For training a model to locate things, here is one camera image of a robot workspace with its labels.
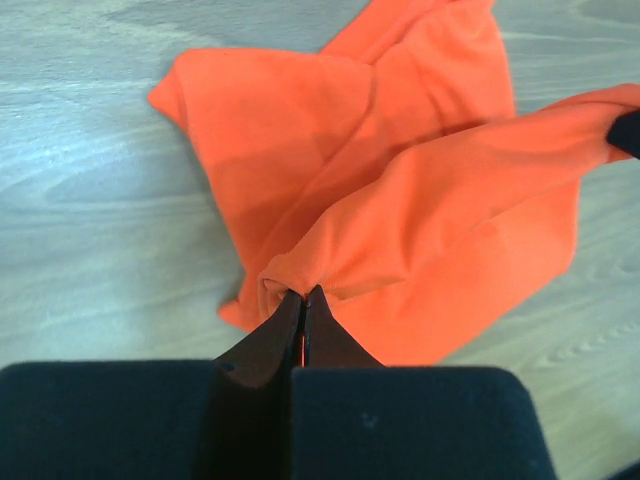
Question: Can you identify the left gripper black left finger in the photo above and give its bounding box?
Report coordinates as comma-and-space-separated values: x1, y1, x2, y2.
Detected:
199, 292, 303, 479

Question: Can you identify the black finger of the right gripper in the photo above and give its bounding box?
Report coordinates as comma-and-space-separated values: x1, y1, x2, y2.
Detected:
606, 110, 640, 159

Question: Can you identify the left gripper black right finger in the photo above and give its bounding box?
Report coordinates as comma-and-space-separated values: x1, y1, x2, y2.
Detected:
303, 286, 382, 368

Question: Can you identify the orange t shirt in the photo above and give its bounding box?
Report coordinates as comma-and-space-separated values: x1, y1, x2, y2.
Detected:
149, 1, 639, 365

